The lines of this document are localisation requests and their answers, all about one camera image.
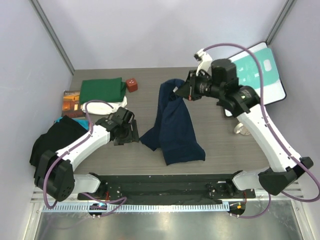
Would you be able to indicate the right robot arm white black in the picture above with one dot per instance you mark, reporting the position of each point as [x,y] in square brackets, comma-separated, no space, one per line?
[285,164]

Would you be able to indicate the white mug orange inside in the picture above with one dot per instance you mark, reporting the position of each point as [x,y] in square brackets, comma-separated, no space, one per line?
[241,129]

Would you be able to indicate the green folded t-shirt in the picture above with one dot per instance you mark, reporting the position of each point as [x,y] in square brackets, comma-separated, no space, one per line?
[107,90]

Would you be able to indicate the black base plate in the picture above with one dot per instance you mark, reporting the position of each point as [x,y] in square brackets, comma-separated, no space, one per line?
[168,189]

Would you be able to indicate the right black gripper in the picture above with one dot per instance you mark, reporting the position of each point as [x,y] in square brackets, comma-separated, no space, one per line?
[189,91]

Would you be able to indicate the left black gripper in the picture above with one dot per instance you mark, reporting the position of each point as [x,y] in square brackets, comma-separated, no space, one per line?
[132,136]

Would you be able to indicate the teal folding board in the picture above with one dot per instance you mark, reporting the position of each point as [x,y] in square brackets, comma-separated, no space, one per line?
[247,70]

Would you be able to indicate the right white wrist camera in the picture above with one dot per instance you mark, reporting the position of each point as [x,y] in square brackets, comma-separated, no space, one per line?
[204,61]

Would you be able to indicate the white folded t-shirt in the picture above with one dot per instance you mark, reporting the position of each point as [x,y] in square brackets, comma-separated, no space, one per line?
[99,108]

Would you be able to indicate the aluminium frame post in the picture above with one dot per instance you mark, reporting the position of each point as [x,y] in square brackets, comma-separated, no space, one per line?
[52,34]
[281,18]

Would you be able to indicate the navy blue t-shirt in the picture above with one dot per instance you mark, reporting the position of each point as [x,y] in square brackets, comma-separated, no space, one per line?
[173,130]

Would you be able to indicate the white slotted cable duct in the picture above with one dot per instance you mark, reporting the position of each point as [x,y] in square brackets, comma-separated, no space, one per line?
[83,207]

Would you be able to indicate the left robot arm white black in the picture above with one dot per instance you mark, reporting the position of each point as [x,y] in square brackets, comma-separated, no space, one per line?
[57,153]

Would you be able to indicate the red cube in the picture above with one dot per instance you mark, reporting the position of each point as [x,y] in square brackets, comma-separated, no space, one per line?
[131,85]

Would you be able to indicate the left aluminium frame post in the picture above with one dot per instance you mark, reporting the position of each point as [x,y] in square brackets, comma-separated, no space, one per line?
[52,34]

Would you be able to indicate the brown cover book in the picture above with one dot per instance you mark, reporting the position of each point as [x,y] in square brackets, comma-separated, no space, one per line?
[71,106]

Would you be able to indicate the black crumpled t-shirt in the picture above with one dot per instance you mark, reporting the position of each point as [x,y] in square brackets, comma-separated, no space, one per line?
[62,133]

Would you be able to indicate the white whiteboard black frame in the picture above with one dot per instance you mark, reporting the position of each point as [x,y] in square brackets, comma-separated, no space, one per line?
[271,93]

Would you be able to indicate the right aluminium frame post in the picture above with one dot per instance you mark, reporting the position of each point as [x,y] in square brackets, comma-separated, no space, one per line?
[281,18]

